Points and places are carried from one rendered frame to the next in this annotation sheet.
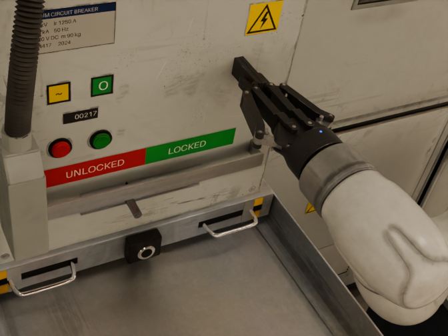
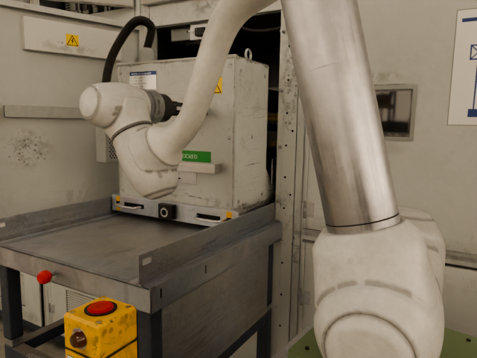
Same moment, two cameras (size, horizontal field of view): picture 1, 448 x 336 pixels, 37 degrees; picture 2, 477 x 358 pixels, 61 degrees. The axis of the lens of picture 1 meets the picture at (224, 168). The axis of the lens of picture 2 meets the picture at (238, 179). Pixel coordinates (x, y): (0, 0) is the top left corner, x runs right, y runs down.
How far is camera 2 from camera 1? 139 cm
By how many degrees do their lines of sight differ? 66
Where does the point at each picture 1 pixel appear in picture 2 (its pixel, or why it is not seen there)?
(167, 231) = (181, 210)
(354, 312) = (186, 244)
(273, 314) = not seen: hidden behind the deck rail
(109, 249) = (155, 207)
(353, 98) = not seen: hidden behind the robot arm
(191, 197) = (194, 194)
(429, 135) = not seen: outside the picture
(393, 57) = (407, 190)
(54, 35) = (138, 82)
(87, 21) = (147, 77)
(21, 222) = (98, 139)
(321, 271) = (208, 237)
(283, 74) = (231, 122)
